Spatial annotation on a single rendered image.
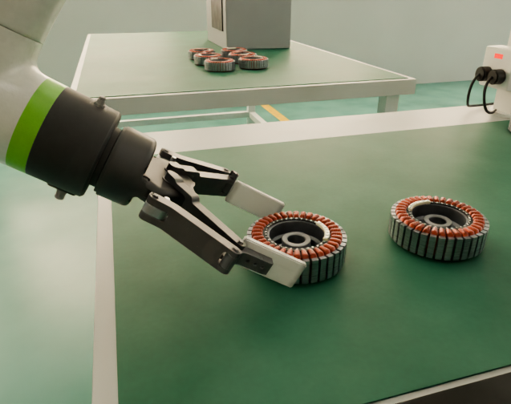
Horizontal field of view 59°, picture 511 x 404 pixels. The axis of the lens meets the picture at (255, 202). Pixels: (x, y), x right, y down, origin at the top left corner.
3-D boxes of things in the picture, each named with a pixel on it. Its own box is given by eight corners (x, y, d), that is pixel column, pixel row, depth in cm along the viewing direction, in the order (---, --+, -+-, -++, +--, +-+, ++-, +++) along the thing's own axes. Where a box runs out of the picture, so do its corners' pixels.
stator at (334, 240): (251, 290, 47) (251, 260, 45) (243, 236, 57) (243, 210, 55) (357, 284, 48) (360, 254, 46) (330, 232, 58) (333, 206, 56)
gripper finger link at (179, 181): (174, 170, 46) (164, 170, 45) (252, 239, 42) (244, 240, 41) (158, 200, 47) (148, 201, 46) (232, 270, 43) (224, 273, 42)
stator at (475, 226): (502, 245, 55) (509, 218, 53) (445, 275, 49) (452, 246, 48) (425, 210, 63) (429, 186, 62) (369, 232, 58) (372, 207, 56)
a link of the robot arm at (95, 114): (54, 90, 37) (81, 70, 46) (9, 204, 41) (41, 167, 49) (123, 124, 39) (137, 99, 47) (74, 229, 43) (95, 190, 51)
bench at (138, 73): (105, 318, 155) (66, 100, 123) (105, 147, 315) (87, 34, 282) (388, 266, 184) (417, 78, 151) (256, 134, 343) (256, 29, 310)
